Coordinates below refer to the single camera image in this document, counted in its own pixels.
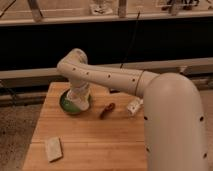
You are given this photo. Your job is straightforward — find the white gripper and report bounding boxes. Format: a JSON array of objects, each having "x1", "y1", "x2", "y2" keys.
[{"x1": 68, "y1": 83, "x2": 90, "y2": 100}]

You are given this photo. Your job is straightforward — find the white ceramic cup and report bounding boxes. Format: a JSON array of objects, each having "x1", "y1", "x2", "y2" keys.
[{"x1": 66, "y1": 91, "x2": 90, "y2": 111}]

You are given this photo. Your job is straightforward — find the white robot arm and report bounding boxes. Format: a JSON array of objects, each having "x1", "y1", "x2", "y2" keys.
[{"x1": 57, "y1": 48, "x2": 209, "y2": 171}]

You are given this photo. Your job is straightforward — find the green ceramic bowl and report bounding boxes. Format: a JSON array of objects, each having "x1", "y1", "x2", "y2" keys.
[{"x1": 59, "y1": 90, "x2": 84, "y2": 115}]

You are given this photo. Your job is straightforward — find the brown wooden brush block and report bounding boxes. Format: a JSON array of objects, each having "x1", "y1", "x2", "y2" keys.
[{"x1": 109, "y1": 88, "x2": 120, "y2": 94}]

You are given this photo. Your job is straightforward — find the brown dried chili pepper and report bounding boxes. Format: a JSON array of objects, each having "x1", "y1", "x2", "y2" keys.
[{"x1": 99, "y1": 103, "x2": 116, "y2": 120}]

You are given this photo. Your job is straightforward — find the wooden cutting board table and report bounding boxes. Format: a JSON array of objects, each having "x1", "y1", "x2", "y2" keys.
[{"x1": 23, "y1": 82, "x2": 147, "y2": 171}]

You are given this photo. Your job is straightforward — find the white plastic bottle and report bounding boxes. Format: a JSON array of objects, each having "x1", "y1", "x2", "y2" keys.
[{"x1": 126, "y1": 98, "x2": 143, "y2": 116}]

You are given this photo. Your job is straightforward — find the grey sponge block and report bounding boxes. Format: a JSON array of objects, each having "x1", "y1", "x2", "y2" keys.
[{"x1": 45, "y1": 137, "x2": 63, "y2": 162}]

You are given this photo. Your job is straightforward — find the black hanging cable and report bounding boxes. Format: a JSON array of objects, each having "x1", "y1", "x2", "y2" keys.
[{"x1": 119, "y1": 9, "x2": 141, "y2": 69}]

